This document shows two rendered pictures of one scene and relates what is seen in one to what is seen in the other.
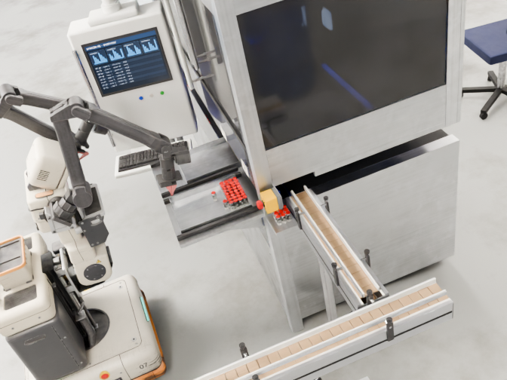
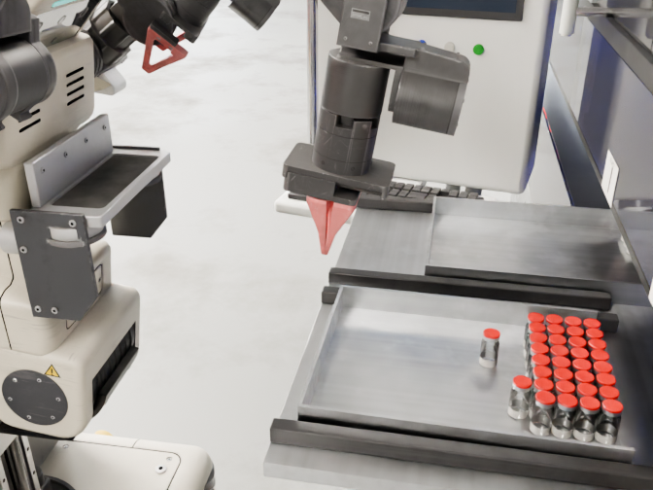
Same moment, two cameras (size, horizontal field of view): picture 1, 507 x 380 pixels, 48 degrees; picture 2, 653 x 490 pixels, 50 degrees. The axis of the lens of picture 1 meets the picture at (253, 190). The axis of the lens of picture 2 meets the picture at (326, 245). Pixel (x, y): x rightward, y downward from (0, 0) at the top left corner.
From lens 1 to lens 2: 1.81 m
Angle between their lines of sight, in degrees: 21
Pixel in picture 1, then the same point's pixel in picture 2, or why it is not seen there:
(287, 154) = not seen: outside the picture
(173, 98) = (501, 76)
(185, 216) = (355, 365)
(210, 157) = (529, 244)
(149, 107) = not seen: hidden behind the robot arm
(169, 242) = not seen: hidden behind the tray
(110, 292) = (134, 468)
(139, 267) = (259, 442)
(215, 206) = (475, 387)
